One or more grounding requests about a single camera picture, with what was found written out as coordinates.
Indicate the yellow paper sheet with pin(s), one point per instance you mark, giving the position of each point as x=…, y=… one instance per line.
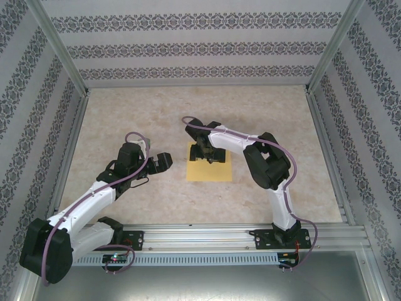
x=206, y=172

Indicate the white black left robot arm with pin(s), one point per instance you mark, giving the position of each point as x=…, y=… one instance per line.
x=84, y=203

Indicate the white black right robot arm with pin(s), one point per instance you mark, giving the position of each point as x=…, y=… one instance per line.
x=282, y=203

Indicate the circuit board with green light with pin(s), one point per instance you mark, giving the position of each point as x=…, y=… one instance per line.
x=116, y=258

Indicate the small circuit board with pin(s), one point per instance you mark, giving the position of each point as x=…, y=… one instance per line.
x=288, y=260

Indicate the grey metal panel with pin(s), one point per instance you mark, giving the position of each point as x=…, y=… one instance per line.
x=203, y=285

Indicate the aluminium side rail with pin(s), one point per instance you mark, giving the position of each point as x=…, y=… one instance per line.
x=67, y=156
x=329, y=156

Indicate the aluminium mounting rail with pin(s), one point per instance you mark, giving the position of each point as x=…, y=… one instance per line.
x=200, y=235

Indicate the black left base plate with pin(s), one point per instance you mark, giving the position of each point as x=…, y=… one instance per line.
x=136, y=239

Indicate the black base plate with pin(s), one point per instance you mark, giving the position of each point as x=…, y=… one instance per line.
x=136, y=239
x=263, y=239

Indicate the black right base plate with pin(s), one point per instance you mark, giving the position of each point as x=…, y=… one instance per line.
x=263, y=239

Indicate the aluminium frame post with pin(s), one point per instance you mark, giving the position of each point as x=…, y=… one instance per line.
x=64, y=50
x=332, y=47

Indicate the aluminium frame beam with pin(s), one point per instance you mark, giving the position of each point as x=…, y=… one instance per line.
x=26, y=291
x=374, y=276

